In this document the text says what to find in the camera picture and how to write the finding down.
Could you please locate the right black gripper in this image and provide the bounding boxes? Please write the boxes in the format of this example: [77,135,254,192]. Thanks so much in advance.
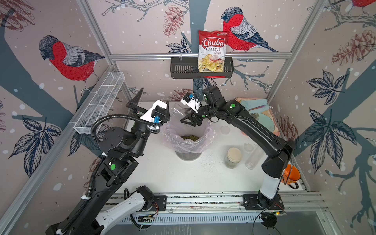
[179,104,217,128]

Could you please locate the clear jar lid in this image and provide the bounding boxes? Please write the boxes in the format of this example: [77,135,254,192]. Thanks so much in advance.
[244,144,254,153]
[220,125,231,135]

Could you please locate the beige lidded bean jar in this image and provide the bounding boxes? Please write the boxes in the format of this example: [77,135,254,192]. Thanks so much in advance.
[224,147,242,169]

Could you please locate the tall clear bean jar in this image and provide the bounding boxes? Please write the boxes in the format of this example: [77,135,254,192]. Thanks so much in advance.
[245,146,265,170]

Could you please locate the short clear bean jar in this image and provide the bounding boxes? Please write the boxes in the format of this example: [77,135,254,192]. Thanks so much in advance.
[170,103,188,121]

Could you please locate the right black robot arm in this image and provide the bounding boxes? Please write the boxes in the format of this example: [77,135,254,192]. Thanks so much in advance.
[180,86,294,210]

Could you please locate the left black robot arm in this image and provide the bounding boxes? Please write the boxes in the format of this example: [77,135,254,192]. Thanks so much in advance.
[46,90,170,235]

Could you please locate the mung beans in bin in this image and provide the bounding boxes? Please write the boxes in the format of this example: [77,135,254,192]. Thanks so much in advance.
[181,135,200,142]

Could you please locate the mesh waste bin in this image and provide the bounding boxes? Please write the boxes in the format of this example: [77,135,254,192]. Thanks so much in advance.
[166,108,211,162]

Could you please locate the teal folded cloth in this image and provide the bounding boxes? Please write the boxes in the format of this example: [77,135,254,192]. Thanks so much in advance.
[240,99,270,114]

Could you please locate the teal plate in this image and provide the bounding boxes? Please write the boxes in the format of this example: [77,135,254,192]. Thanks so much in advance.
[254,113,275,132]

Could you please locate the red Chuba chips bag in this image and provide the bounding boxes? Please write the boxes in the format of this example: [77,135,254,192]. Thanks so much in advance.
[198,30,228,73]

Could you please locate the orange mug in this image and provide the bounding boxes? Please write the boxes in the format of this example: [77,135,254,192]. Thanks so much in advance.
[282,164,301,190]

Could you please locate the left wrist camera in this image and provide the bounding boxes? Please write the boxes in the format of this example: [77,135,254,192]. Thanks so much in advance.
[140,100,166,125]

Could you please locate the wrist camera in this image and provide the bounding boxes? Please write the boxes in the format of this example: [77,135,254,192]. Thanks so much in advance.
[180,93,201,113]
[140,100,166,125]

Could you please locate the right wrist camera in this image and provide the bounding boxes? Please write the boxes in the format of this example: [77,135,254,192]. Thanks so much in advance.
[180,93,201,113]

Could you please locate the black wall basket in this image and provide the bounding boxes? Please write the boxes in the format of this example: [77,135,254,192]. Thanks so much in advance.
[170,57,234,79]

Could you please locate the white wire mesh shelf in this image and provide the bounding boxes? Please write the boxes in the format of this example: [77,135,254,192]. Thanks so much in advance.
[73,71,125,134]

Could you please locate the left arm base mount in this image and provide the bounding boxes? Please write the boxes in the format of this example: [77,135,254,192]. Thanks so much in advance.
[137,195,167,213]

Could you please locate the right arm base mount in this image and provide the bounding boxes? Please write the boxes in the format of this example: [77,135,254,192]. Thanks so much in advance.
[241,194,285,211]

